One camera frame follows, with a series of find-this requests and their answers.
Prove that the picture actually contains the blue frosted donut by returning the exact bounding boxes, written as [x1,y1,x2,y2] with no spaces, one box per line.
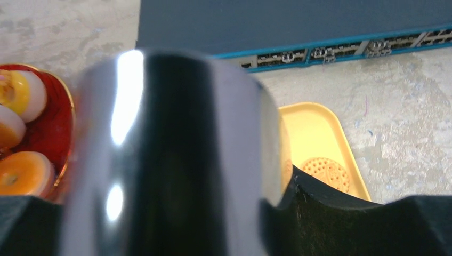
[1,69,47,123]

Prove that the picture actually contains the white chocolate-drizzled donut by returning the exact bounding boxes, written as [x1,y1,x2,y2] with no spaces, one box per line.
[1,105,26,148]

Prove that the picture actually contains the dark network switch box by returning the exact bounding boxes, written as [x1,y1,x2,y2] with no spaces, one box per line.
[135,0,451,72]

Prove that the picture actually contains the upper round biscuit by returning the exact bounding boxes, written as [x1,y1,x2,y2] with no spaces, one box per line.
[300,157,350,193]

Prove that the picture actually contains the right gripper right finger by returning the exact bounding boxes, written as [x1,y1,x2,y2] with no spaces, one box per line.
[261,168,451,255]

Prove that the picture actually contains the yellow frosted donut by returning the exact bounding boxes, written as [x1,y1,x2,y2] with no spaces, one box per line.
[1,151,55,198]

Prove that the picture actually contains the yellow serving tray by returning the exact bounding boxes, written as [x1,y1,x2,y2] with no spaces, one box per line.
[279,102,371,201]

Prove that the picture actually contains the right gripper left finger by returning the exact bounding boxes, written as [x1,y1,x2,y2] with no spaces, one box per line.
[1,196,63,255]

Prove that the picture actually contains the red three-tier cake stand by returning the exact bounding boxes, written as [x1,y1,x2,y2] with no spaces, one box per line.
[1,63,75,203]

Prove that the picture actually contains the metal white-tipped tongs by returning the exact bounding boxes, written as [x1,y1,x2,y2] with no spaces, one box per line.
[58,50,292,255]

